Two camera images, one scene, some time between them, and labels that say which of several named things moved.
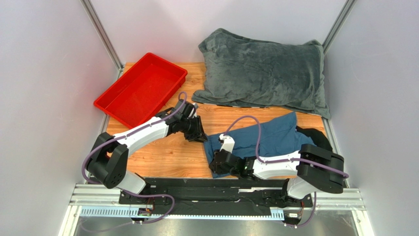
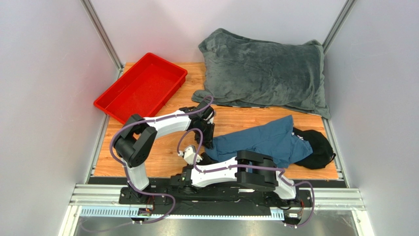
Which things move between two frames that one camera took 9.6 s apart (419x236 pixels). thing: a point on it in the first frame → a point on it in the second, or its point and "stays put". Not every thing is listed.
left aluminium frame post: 98,26 stays put
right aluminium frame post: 339,25 stays put
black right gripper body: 219,160 → 203,161
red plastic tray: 142,91 stays put
